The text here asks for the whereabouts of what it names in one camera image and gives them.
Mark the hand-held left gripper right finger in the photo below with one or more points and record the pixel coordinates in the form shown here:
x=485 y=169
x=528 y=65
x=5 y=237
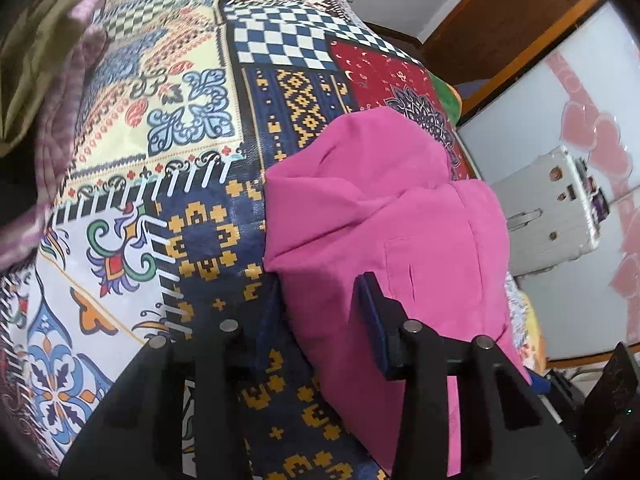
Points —
x=370 y=320

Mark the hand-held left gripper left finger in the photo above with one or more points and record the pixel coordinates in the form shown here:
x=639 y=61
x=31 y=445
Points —
x=267 y=330

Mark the pink pants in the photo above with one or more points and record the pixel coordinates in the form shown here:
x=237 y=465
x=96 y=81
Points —
x=375 y=200

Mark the olive green pants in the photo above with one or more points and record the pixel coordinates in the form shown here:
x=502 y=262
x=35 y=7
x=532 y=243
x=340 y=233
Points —
x=35 y=60

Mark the white sewing machine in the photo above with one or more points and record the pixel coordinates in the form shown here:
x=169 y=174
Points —
x=550 y=210

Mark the patterned patchwork blanket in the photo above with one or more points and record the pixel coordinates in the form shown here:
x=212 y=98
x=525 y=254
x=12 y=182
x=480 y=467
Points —
x=200 y=110

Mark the orange and green mattress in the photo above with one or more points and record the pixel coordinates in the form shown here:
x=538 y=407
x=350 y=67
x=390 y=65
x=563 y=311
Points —
x=445 y=95

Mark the pile of olive and pink clothes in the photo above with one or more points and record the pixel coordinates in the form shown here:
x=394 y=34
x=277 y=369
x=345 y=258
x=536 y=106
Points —
x=60 y=125

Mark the white panel with pink hearts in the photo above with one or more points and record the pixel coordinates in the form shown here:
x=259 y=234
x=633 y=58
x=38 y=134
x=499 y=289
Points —
x=550 y=85

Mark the brown wooden door frame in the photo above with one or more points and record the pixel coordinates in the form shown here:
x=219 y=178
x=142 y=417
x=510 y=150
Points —
x=500 y=20

